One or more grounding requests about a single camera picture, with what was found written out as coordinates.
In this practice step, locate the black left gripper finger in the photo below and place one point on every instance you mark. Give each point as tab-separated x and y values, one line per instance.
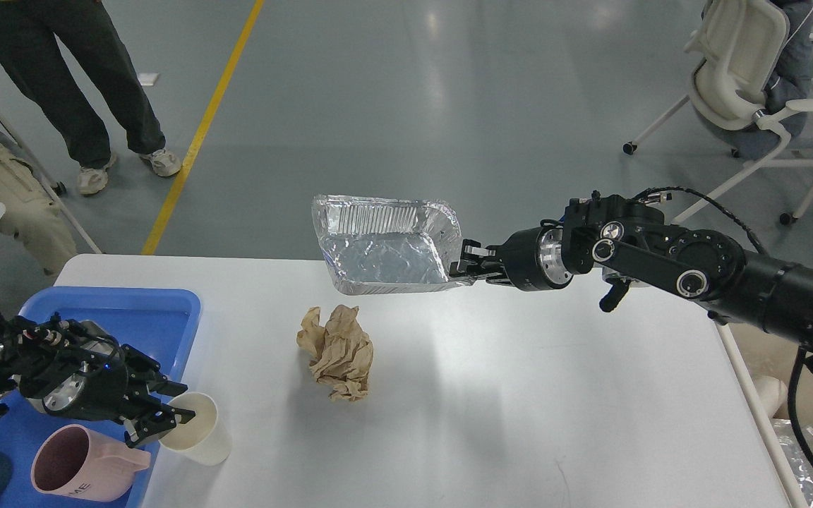
145	377
146	418

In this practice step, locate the brown paper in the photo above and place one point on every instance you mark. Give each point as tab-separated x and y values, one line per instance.
341	352

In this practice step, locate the white office chair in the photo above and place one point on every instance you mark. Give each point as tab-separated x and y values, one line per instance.
741	43

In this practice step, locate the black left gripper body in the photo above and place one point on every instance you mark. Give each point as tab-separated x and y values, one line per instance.
95	392

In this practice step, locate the person in dark trousers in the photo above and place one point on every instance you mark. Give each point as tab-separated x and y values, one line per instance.
32	34

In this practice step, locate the beige plastic bin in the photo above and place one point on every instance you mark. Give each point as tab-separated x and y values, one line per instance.
756	355

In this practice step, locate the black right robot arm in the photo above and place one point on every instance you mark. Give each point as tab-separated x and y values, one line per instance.
631	238

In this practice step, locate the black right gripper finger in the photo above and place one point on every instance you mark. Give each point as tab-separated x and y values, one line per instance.
478	263

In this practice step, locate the pink mug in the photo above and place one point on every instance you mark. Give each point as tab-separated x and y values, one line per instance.
82	464

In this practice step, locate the aluminium foil container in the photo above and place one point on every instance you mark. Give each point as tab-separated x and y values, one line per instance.
387	246

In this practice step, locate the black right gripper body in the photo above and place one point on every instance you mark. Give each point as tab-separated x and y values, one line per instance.
532	260

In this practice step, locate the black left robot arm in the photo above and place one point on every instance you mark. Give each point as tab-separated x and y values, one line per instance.
75	370

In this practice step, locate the seated person in jeans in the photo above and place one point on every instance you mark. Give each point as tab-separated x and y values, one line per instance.
789	80

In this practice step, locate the white paper cup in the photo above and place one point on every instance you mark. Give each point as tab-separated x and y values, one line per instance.
204	438

